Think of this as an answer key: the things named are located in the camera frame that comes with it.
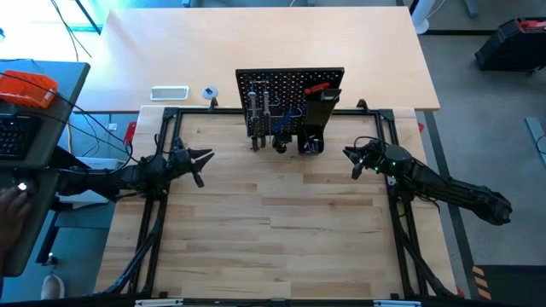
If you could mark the black aluminium table frame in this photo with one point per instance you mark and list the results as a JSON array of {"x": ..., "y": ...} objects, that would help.
[{"x": 196, "y": 111}]

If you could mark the dark grey desk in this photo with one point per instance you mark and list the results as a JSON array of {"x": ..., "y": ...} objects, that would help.
[{"x": 38, "y": 239}]

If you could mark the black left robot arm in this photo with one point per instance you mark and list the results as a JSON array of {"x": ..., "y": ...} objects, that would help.
[{"x": 119, "y": 177}]

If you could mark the black equipment case red lid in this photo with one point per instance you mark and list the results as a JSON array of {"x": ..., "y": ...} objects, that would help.
[{"x": 507, "y": 47}]

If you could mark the red table clamp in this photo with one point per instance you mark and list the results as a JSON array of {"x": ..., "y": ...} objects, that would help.
[
  {"x": 421, "y": 128},
  {"x": 129, "y": 133},
  {"x": 460, "y": 291}
]

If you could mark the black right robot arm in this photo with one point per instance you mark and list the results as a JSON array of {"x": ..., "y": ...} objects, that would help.
[{"x": 456, "y": 189}]

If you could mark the beige table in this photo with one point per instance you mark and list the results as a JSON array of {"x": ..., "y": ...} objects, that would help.
[{"x": 256, "y": 42}]

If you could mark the black computer mouse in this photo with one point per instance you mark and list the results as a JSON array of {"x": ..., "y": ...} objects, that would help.
[{"x": 23, "y": 185}]

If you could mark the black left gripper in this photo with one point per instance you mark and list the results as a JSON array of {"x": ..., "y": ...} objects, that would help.
[{"x": 181, "y": 161}]

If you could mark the wide chrome peg hook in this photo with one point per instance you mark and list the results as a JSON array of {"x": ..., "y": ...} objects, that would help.
[{"x": 260, "y": 82}]

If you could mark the small black pegboard bin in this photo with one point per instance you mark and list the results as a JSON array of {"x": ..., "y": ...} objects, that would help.
[{"x": 303, "y": 147}]

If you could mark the black floor mat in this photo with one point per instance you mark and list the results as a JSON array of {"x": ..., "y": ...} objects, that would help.
[{"x": 516, "y": 285}]

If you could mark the long chrome loop hook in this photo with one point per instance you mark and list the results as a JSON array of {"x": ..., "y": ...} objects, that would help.
[
  {"x": 256, "y": 121},
  {"x": 273, "y": 136}
]

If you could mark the white rectangular tray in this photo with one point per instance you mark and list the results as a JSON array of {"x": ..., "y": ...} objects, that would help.
[{"x": 169, "y": 93}]

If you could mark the black keyboard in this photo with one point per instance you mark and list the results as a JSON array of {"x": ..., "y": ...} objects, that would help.
[{"x": 15, "y": 136}]

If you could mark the white pedestal base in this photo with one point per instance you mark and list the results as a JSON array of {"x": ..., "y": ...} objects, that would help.
[{"x": 422, "y": 23}]

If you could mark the person's hand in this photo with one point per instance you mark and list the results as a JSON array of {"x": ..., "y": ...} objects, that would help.
[{"x": 13, "y": 217}]

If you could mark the silver mounting plate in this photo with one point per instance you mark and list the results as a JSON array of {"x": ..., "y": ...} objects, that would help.
[{"x": 391, "y": 182}]

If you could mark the chrome socket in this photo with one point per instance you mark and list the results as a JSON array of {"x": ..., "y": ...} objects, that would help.
[
  {"x": 309, "y": 148},
  {"x": 315, "y": 142}
]

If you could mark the orange plastic case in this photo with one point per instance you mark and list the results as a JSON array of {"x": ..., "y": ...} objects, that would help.
[{"x": 25, "y": 87}]

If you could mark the black metal pegboard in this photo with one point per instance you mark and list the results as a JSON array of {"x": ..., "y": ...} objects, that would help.
[{"x": 290, "y": 79}]

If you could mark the small metal caster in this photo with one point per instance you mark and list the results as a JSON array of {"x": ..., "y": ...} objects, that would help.
[{"x": 51, "y": 258}]

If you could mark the person's shoe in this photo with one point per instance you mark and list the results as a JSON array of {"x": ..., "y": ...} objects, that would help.
[{"x": 53, "y": 287}]

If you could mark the black frame clamp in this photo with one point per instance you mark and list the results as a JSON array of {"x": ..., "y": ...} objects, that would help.
[
  {"x": 213, "y": 102},
  {"x": 362, "y": 103}
]

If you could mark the tall black pegboard bin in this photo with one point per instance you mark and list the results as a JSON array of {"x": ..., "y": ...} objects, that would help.
[{"x": 317, "y": 115}]

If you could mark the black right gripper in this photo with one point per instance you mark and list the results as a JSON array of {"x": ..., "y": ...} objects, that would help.
[{"x": 386, "y": 160}]

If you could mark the black diagonal support beam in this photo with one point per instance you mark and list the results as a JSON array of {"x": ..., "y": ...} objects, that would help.
[{"x": 64, "y": 158}]

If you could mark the silver bracket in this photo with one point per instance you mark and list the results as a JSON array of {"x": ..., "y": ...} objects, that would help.
[
  {"x": 158, "y": 302},
  {"x": 396, "y": 303}
]

